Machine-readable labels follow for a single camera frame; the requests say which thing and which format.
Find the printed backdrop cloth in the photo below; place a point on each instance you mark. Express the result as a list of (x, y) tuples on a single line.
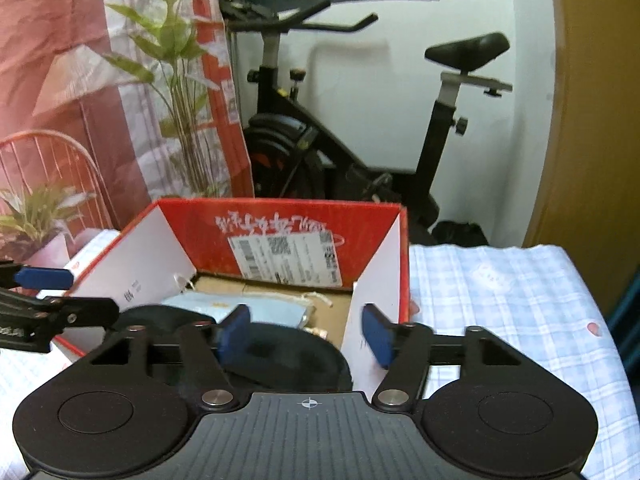
[(50, 60)]

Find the teal curtain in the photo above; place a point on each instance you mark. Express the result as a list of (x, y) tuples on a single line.
[(631, 320)]

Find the wooden door panel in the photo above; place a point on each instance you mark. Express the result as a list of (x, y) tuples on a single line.
[(590, 135)]

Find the red strawberry print cardboard box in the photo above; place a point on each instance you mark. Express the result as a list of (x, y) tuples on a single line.
[(200, 225)]

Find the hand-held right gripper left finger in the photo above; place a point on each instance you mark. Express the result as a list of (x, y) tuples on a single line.
[(232, 335)]

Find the blue checked bedsheet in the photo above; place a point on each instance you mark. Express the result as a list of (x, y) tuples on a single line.
[(500, 300)]

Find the black soft cloth item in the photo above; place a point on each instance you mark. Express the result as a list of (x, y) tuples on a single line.
[(290, 355)]

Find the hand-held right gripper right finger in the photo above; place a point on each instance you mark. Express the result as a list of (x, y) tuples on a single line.
[(377, 335)]

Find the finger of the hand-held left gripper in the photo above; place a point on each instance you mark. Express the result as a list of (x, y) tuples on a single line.
[(85, 312), (45, 279)]

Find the black exercise bike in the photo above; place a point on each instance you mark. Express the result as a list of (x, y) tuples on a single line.
[(440, 135)]

